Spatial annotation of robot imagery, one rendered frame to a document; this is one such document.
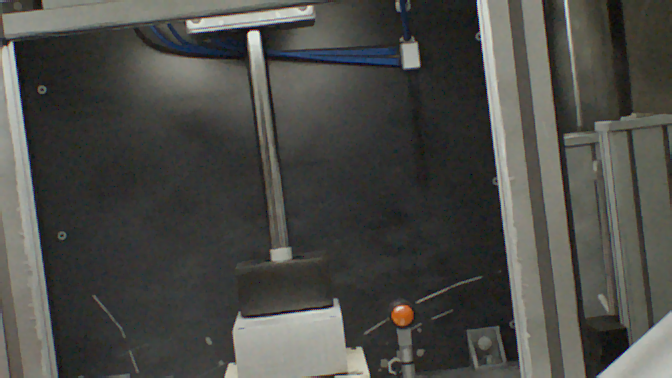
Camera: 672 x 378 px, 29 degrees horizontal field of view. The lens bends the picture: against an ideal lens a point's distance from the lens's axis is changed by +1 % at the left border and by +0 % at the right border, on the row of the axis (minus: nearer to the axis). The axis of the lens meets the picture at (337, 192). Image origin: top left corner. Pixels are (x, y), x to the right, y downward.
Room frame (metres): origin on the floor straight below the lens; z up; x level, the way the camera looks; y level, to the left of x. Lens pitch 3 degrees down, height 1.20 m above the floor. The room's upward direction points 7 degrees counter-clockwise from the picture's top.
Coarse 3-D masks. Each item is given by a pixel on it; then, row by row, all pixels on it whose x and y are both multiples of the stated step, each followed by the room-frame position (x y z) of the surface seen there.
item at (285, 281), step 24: (264, 48) 1.22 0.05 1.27; (264, 72) 1.22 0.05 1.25; (264, 96) 1.21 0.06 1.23; (264, 120) 1.21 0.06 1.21; (264, 144) 1.21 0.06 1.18; (264, 168) 1.22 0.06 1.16; (264, 192) 1.22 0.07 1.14; (288, 240) 1.22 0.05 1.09; (240, 264) 1.22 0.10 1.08; (264, 264) 1.19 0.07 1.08; (288, 264) 1.19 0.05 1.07; (312, 264) 1.19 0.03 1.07; (240, 288) 1.19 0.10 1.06; (264, 288) 1.19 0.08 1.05; (288, 288) 1.19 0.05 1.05; (312, 288) 1.19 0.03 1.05; (264, 312) 1.19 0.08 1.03
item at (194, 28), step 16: (400, 0) 1.37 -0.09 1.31; (224, 16) 1.18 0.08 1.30; (240, 16) 1.18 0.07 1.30; (256, 16) 1.18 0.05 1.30; (272, 16) 1.18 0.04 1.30; (288, 16) 1.18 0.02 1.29; (304, 16) 1.18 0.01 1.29; (192, 32) 1.18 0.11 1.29; (208, 32) 1.19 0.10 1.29; (224, 32) 1.22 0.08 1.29; (240, 32) 1.25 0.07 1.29
